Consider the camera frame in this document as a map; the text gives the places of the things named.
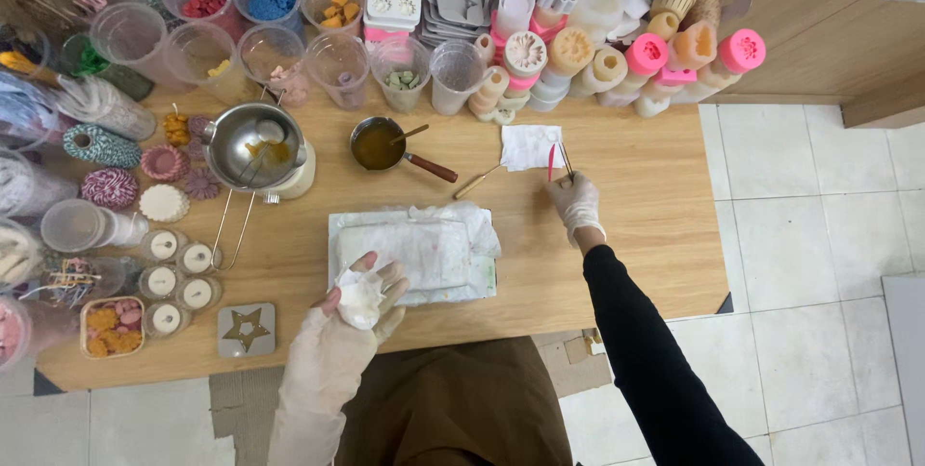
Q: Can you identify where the metal spoon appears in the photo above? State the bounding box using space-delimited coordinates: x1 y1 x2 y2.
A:
254 119 287 146

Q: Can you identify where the red white twine spool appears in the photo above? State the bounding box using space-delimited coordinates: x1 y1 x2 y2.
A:
81 167 140 211

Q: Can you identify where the grey square star plate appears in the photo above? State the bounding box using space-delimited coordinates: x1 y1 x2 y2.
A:
217 303 277 359

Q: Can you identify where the plastic cup with wick sticks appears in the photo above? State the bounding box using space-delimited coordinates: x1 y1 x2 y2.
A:
20 255 128 309

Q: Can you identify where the person's right hand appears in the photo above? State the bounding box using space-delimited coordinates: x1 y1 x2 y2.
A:
545 171 607 246

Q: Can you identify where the purple wax flower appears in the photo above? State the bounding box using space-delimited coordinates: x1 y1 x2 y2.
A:
184 166 222 201

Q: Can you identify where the bag of white wicks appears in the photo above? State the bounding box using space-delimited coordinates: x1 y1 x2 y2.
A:
53 76 157 142

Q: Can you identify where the white round wax flower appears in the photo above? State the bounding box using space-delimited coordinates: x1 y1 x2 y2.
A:
138 184 191 225

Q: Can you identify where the group of clear plastic cups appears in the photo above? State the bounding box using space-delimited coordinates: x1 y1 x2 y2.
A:
68 0 494 117

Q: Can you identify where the small glass jar candle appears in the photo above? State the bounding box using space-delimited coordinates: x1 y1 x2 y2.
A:
142 229 187 263
139 266 183 300
177 277 222 311
144 302 190 339
178 242 221 277

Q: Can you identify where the clear plastic cup lying down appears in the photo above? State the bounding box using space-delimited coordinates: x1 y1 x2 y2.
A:
40 199 150 254

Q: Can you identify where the wooden stirring stick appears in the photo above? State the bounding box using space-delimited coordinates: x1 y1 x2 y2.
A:
390 124 430 146

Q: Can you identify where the white flower mould tray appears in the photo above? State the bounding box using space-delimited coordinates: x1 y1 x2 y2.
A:
363 0 424 42

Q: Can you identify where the heap of silicone candle moulds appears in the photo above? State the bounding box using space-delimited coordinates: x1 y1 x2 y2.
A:
468 0 767 126

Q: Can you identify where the steel wax melting pitcher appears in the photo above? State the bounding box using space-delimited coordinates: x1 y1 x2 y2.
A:
201 101 308 272

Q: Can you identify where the wooden handled metal pick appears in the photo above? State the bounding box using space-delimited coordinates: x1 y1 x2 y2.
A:
453 162 504 200

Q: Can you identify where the yellow wax figure candle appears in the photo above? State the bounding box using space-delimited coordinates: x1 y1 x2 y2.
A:
162 103 192 148

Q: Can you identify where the stack of grey moulds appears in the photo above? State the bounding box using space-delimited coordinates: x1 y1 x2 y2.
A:
421 0 494 48

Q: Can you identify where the cup with green wax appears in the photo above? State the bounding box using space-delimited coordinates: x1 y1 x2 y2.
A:
61 32 154 103

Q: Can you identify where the person's left hand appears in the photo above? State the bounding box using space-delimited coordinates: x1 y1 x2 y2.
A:
311 251 410 347

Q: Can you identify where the flat white paper tissue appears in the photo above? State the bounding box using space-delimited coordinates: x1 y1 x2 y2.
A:
500 125 565 173

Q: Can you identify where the white tissue wad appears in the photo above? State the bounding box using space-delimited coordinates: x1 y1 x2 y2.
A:
336 268 384 331

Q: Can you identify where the person's brown clothing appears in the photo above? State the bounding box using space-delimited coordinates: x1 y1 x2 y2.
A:
334 336 574 466

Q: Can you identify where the wooden cabinet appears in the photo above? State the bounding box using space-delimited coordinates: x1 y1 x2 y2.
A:
700 0 925 129

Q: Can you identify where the pink round wax flower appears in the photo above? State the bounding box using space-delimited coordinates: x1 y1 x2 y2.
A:
140 144 191 184

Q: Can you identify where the white tray covered with tissue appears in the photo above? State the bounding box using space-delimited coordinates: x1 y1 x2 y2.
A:
328 201 502 307

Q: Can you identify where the green white twine spool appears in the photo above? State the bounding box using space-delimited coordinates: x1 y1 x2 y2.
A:
63 124 143 170

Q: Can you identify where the box of orange pink wax flowers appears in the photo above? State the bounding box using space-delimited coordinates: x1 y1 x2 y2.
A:
79 297 146 360

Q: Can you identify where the cream electric heater base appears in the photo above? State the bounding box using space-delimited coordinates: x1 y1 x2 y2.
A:
271 139 317 201

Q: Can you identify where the grey board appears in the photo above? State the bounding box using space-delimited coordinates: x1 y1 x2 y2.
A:
882 274 925 466

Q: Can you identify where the small pan with wooden handle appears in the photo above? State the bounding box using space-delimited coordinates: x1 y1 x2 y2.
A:
350 117 459 184

